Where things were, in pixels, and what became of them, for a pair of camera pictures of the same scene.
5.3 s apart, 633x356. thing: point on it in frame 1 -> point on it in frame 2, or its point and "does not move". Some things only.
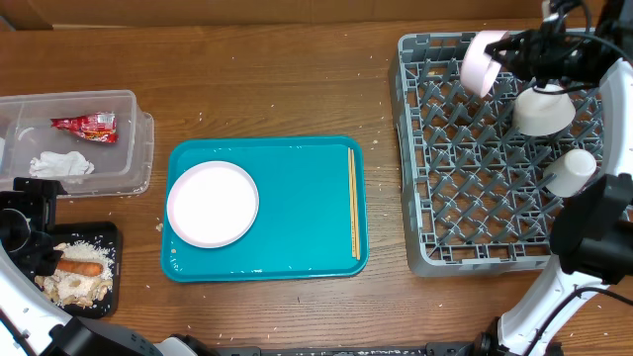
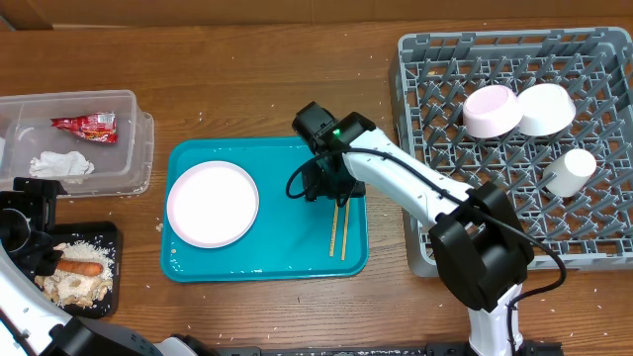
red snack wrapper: x=100 y=127 does not move
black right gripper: x=535 y=44 -> x=316 y=188
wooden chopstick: x=355 y=205 -> x=346 y=228
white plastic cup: x=570 y=172 does not move
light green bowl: x=544 y=110 does not move
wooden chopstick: x=352 y=206 -> x=334 y=231
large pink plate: x=213 y=204 does not move
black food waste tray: x=85 y=283 does not move
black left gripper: x=36 y=196 does not move
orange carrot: x=84 y=268 does not move
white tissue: x=60 y=164 does not move
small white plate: x=479 y=70 -> x=492 y=111
